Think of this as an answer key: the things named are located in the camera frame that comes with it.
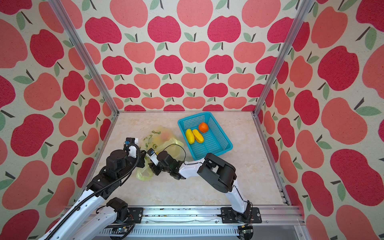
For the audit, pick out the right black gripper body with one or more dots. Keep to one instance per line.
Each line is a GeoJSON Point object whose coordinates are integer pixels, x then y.
{"type": "Point", "coordinates": [158, 168]}

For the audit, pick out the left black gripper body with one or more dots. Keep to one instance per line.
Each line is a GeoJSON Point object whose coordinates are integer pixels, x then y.
{"type": "Point", "coordinates": [141, 163]}

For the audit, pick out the yellow plastic bag with fruit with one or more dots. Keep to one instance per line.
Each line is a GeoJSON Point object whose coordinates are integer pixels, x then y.
{"type": "Point", "coordinates": [159, 139]}

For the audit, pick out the yellow lemon fruit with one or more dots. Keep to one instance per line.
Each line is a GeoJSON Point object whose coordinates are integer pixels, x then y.
{"type": "Point", "coordinates": [190, 136]}

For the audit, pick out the yellow banana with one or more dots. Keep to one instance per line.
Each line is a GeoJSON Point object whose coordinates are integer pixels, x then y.
{"type": "Point", "coordinates": [198, 136]}

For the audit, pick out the turquoise plastic basket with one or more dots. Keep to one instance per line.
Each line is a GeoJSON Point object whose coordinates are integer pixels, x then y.
{"type": "Point", "coordinates": [215, 139]}

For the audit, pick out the orange fruit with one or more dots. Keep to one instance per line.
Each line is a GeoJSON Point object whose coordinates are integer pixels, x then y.
{"type": "Point", "coordinates": [203, 128]}

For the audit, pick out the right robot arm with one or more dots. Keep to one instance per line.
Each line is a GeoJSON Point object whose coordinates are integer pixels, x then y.
{"type": "Point", "coordinates": [220, 174]}

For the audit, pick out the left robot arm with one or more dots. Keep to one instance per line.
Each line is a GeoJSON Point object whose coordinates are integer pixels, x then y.
{"type": "Point", "coordinates": [93, 211]}

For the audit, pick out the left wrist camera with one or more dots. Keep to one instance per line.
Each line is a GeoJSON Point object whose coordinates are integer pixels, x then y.
{"type": "Point", "coordinates": [130, 145]}

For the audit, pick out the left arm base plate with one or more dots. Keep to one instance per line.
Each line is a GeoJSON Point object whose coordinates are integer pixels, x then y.
{"type": "Point", "coordinates": [120, 215]}

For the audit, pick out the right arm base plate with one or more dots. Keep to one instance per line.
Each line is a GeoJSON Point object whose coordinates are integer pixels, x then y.
{"type": "Point", "coordinates": [229, 216]}

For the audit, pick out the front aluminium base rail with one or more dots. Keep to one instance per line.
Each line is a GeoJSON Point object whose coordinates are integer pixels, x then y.
{"type": "Point", "coordinates": [203, 221]}

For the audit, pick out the left aluminium frame post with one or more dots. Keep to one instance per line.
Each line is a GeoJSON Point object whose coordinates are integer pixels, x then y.
{"type": "Point", "coordinates": [71, 31]}

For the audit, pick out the aluminium frame post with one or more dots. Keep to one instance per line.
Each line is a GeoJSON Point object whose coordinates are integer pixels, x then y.
{"type": "Point", "coordinates": [71, 31]}
{"type": "Point", "coordinates": [286, 47]}

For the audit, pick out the right aluminium frame post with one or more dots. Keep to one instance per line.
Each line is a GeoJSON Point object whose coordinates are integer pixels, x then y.
{"type": "Point", "coordinates": [286, 47]}

